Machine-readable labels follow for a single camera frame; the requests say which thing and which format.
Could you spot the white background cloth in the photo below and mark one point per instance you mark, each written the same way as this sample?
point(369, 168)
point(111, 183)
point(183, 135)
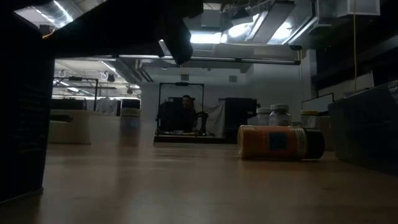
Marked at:
point(216, 119)

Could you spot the black background cabinet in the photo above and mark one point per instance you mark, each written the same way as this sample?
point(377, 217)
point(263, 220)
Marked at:
point(239, 115)

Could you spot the grey wall vent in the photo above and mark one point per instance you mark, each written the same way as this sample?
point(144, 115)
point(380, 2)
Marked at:
point(233, 78)

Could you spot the person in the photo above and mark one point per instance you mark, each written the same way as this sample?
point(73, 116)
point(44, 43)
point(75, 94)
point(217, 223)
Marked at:
point(188, 115)

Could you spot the black background rig frame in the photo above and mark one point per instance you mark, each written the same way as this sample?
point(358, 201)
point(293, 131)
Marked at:
point(76, 78)

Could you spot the black background monitor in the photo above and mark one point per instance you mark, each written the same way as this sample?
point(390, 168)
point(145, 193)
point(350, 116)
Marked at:
point(70, 104)

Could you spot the dark storage bin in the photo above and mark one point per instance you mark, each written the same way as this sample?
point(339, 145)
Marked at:
point(367, 130)

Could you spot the ceiling light panel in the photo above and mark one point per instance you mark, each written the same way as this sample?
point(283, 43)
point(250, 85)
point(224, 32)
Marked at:
point(206, 38)

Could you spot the large dark spice tin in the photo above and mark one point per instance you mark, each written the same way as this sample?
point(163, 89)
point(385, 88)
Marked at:
point(25, 124)

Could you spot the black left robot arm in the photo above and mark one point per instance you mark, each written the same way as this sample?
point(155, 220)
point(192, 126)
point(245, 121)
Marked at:
point(109, 28)

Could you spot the grey ceiling vent box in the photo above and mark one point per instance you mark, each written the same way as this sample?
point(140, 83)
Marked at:
point(211, 18)

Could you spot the white-lid jars in background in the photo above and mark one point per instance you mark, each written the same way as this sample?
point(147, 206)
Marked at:
point(252, 122)

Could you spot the black background station frame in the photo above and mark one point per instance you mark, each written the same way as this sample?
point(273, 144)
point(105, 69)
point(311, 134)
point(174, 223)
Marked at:
point(182, 83)

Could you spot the black hanging device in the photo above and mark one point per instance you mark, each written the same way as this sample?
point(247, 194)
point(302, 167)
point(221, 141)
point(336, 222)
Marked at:
point(111, 77)

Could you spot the orange spice jar black lid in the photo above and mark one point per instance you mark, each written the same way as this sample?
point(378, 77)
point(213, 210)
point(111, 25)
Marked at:
point(264, 143)

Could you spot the aluminium frame bar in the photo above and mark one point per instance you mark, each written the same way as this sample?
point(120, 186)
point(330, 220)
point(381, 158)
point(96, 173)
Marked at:
point(248, 60)

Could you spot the white background monitor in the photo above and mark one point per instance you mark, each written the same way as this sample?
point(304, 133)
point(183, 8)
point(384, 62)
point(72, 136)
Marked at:
point(317, 104)

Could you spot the small wall box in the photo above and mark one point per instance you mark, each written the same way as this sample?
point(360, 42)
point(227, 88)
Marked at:
point(185, 77)

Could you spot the dark background table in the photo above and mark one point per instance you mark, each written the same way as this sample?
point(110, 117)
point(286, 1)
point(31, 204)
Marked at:
point(199, 140)

